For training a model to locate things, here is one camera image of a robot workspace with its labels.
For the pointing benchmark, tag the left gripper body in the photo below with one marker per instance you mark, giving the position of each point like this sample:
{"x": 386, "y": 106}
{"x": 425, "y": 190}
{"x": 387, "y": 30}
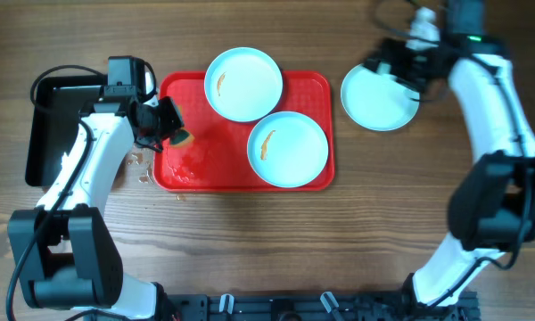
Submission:
{"x": 161, "y": 119}

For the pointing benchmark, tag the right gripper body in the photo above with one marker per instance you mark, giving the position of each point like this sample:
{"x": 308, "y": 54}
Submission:
{"x": 405, "y": 65}

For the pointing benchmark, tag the green orange sponge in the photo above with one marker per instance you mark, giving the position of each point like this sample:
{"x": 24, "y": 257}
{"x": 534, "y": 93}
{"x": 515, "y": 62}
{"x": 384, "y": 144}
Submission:
{"x": 181, "y": 138}

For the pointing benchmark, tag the white plate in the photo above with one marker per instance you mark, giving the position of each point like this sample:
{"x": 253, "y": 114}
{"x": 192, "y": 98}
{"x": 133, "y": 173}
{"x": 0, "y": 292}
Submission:
{"x": 375, "y": 100}
{"x": 243, "y": 84}
{"x": 287, "y": 149}

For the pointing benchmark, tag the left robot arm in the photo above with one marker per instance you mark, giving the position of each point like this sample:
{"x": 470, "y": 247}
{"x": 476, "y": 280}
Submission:
{"x": 64, "y": 255}

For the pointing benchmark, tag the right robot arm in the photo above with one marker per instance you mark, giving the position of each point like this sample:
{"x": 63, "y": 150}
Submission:
{"x": 492, "y": 213}

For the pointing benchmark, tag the red plastic tray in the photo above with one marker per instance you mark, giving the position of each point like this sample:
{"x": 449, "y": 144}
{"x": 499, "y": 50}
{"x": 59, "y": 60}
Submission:
{"x": 215, "y": 158}

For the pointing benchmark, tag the white plate top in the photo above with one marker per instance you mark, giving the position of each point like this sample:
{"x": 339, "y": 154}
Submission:
{"x": 243, "y": 84}

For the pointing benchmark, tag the black rectangular water basin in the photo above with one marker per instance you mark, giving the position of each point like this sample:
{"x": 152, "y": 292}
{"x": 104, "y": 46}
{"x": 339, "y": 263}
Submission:
{"x": 53, "y": 135}

